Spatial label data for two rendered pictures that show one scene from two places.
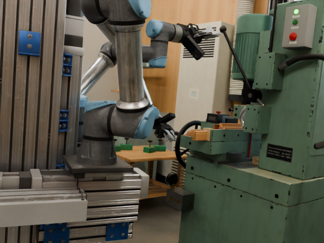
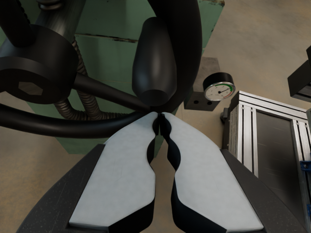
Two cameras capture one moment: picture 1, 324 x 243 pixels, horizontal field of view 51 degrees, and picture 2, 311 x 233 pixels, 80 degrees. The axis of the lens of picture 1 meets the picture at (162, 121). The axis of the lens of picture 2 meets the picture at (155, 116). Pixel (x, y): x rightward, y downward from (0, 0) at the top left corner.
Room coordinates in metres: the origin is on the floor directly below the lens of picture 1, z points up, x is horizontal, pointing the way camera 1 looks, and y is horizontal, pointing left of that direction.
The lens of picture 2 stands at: (2.01, -0.05, 0.95)
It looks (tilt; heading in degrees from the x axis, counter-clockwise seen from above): 59 degrees down; 206
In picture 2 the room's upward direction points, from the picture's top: 15 degrees clockwise
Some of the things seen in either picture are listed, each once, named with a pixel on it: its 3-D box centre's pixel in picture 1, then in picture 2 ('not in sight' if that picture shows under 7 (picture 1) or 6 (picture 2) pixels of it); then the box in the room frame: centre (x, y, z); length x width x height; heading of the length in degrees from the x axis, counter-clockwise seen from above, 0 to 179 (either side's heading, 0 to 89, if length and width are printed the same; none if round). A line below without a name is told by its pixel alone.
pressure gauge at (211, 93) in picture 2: (172, 181); (216, 88); (1.70, -0.08, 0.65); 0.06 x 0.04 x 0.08; 129
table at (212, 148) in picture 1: (228, 141); not in sight; (1.80, -0.37, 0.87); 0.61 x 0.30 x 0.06; 129
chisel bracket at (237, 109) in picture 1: (248, 114); not in sight; (1.68, -0.43, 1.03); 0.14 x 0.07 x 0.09; 39
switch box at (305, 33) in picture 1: (299, 27); not in sight; (1.36, -0.51, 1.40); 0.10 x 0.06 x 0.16; 39
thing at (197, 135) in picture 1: (233, 135); not in sight; (1.65, -0.36, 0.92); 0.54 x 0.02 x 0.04; 129
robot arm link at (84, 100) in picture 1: (75, 107); not in sight; (1.72, 0.45, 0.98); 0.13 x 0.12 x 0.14; 38
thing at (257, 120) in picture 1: (257, 119); not in sight; (1.46, -0.41, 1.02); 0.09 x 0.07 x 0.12; 129
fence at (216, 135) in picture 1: (252, 134); not in sight; (1.69, -0.46, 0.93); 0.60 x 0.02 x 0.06; 129
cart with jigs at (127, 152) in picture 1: (141, 172); not in sight; (3.16, 0.16, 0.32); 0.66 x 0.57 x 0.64; 128
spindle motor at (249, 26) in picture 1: (252, 49); not in sight; (1.70, -0.41, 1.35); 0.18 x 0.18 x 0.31
